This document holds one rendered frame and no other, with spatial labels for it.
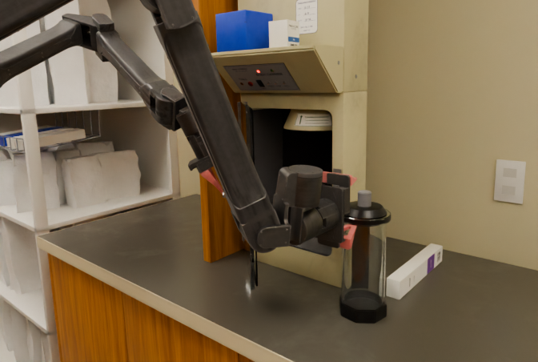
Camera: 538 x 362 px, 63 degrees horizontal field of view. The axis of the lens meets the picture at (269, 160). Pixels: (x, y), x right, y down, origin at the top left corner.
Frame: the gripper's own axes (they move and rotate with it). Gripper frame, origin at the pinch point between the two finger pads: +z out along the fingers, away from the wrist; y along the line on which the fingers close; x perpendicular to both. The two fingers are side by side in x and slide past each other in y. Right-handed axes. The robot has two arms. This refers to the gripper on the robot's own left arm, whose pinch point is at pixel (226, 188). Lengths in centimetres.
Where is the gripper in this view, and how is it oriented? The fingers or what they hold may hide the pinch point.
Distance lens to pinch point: 100.6
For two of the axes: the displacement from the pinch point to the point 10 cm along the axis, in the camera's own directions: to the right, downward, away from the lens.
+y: -9.0, 4.4, -0.3
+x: 1.1, 1.7, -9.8
